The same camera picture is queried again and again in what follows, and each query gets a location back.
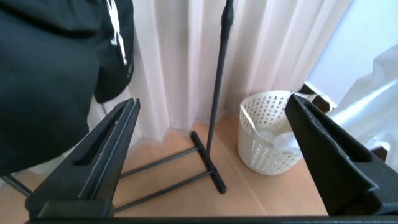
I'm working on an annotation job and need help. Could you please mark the beige curtain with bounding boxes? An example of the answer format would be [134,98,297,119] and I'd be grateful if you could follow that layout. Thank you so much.
[27,0,354,175]

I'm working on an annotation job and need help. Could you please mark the black clothes rack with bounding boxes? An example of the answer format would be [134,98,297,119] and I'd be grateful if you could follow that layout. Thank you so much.
[0,0,234,215]

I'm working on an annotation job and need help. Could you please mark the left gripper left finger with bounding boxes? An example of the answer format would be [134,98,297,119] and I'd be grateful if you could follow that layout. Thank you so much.
[24,97,141,218]

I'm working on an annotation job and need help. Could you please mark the white garment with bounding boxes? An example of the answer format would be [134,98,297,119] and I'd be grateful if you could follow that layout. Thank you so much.
[257,43,398,174]

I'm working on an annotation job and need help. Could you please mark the black shorts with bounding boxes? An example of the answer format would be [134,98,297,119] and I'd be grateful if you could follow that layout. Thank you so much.
[0,0,136,177]

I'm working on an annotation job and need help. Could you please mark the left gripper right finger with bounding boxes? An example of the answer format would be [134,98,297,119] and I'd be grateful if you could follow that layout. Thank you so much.
[284,93,398,216]

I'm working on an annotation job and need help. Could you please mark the white laundry basket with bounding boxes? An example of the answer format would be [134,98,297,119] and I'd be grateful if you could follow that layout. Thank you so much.
[238,90,336,177]

